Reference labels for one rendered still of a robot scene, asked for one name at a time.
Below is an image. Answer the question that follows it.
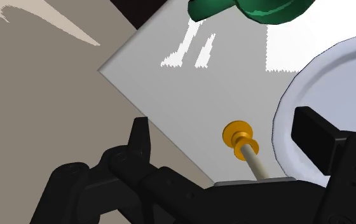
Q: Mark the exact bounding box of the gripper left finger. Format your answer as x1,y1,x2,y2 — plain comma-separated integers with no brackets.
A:
29,116,210,224

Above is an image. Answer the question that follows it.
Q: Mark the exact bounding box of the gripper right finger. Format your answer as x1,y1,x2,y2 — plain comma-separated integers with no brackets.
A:
291,106,356,224

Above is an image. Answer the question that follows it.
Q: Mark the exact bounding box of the pale blue plate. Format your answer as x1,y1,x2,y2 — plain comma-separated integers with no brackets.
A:
271,32,356,188

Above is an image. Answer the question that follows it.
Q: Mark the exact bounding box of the green rounded object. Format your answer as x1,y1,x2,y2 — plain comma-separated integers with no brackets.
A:
187,0,317,25

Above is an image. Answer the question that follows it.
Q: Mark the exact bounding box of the yellow-headed tool with pale handle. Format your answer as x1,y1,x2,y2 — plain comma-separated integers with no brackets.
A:
222,120,270,181

